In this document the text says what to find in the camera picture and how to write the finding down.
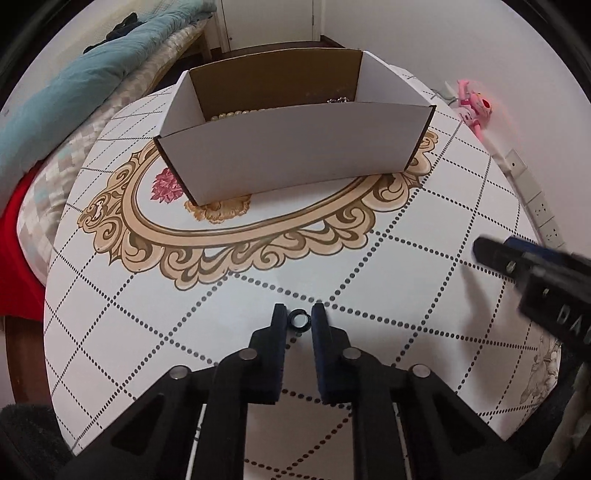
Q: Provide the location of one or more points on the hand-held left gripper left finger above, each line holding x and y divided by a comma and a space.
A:
270, 369

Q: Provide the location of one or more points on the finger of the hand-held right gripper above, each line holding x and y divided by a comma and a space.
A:
531, 247
498, 256

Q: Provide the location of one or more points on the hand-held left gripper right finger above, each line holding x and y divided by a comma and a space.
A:
328, 369

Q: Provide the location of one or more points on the white cardboard box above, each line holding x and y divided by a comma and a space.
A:
295, 147

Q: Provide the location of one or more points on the white power strip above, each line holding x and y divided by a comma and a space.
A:
538, 207

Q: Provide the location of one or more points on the white diamond patterned tablecloth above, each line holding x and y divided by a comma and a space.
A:
415, 258

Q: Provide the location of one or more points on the pink plush toy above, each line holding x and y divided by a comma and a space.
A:
475, 104

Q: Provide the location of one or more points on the red blanket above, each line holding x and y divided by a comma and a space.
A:
18, 258

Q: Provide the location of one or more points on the white door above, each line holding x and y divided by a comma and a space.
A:
272, 23

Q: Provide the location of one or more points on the light blue quilt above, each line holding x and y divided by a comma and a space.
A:
69, 92

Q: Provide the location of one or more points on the black clothing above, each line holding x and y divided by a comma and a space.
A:
115, 30

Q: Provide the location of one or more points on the wooden bed frame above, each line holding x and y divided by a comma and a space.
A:
206, 46

